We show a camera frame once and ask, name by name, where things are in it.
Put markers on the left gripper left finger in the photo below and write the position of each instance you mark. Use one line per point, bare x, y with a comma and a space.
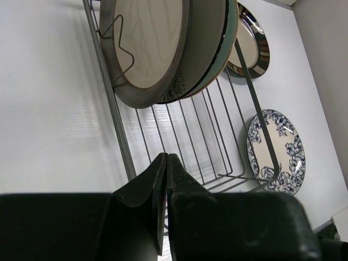
138, 210

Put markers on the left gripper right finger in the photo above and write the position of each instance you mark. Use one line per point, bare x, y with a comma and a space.
186, 196

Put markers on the blue floral pattern plate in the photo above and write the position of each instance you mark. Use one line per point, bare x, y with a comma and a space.
288, 149

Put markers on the brown rimmed cream plate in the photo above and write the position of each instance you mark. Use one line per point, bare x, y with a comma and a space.
143, 44

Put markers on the teal flower plate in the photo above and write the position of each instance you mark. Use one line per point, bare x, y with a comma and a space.
228, 40

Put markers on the tree pattern cream plate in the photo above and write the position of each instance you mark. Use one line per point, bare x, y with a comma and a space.
204, 36

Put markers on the black striped rim plate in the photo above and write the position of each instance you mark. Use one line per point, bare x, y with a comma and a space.
243, 27

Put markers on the grey wire dish rack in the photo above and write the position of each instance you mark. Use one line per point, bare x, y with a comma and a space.
190, 128

